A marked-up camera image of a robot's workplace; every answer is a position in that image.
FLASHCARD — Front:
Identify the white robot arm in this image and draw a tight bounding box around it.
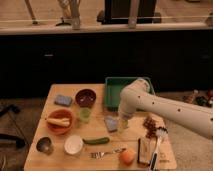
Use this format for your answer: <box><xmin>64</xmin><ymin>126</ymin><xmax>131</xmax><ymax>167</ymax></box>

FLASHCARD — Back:
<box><xmin>118</xmin><ymin>78</ymin><xmax>213</xmax><ymax>139</ymax></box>

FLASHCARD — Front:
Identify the blue sponge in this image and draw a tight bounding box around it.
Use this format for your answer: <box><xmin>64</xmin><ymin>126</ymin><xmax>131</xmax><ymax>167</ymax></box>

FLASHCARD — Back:
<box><xmin>54</xmin><ymin>95</ymin><xmax>72</xmax><ymax>106</ymax></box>

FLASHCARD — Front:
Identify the dark maroon bowl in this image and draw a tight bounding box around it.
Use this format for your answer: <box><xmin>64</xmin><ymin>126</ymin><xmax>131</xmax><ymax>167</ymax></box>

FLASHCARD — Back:
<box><xmin>75</xmin><ymin>89</ymin><xmax>96</xmax><ymax>108</ymax></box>

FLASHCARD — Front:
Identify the small metal cup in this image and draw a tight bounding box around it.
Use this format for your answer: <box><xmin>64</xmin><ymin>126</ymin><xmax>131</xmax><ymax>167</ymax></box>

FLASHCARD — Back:
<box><xmin>36</xmin><ymin>137</ymin><xmax>53</xmax><ymax>155</ymax></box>

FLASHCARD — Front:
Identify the orange fruit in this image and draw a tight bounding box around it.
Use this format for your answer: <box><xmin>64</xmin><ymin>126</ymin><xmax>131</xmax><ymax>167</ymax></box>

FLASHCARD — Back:
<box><xmin>119</xmin><ymin>149</ymin><xmax>135</xmax><ymax>165</ymax></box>

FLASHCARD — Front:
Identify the green cucumber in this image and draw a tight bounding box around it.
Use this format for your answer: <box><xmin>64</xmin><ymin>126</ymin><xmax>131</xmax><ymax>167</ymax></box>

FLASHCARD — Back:
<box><xmin>83</xmin><ymin>137</ymin><xmax>110</xmax><ymax>145</ymax></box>

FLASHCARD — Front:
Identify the brown crumbly food pile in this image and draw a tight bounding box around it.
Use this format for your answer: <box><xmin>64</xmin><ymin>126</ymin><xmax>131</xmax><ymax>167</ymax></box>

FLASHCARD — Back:
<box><xmin>143</xmin><ymin>117</ymin><xmax>156</xmax><ymax>139</ymax></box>

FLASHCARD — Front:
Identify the green plastic tray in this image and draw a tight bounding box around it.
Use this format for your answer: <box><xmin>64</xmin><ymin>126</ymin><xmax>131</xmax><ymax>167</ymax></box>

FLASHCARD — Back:
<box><xmin>104</xmin><ymin>76</ymin><xmax>156</xmax><ymax>112</ymax></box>

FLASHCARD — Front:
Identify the grey-blue towel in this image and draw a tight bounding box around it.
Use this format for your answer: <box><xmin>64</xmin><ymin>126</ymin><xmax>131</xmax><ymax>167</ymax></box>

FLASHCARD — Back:
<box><xmin>104</xmin><ymin>116</ymin><xmax>118</xmax><ymax>132</ymax></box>

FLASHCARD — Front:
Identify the orange bowl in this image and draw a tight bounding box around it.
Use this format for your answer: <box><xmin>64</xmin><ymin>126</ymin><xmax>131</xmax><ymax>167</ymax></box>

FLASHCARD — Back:
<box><xmin>45</xmin><ymin>109</ymin><xmax>75</xmax><ymax>135</ymax></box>

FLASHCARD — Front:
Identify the black framed card holder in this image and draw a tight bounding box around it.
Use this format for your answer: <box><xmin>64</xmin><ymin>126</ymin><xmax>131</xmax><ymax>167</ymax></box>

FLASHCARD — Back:
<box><xmin>137</xmin><ymin>137</ymin><xmax>155</xmax><ymax>165</ymax></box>

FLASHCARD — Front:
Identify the black office chair base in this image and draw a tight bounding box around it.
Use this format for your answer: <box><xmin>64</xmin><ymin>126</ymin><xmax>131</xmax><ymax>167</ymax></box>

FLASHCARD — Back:
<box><xmin>0</xmin><ymin>104</ymin><xmax>26</xmax><ymax>149</ymax></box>

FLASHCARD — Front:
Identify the yellow corn cob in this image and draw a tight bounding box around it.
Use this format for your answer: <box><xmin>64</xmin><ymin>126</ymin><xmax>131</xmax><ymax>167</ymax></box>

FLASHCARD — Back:
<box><xmin>46</xmin><ymin>118</ymin><xmax>70</xmax><ymax>127</ymax></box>

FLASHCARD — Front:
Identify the silver fork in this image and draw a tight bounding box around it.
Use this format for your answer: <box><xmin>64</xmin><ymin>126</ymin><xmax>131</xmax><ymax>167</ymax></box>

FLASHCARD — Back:
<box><xmin>90</xmin><ymin>148</ymin><xmax>126</xmax><ymax>159</ymax></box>

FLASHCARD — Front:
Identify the wooden table board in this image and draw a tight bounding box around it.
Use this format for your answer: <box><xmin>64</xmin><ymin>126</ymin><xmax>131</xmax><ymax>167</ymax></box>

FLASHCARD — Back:
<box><xmin>23</xmin><ymin>83</ymin><xmax>178</xmax><ymax>171</ymax></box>

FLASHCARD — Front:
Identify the small green cup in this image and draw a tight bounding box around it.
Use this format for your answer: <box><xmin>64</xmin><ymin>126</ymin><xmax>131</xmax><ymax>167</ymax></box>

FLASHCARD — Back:
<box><xmin>79</xmin><ymin>107</ymin><xmax>91</xmax><ymax>123</ymax></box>

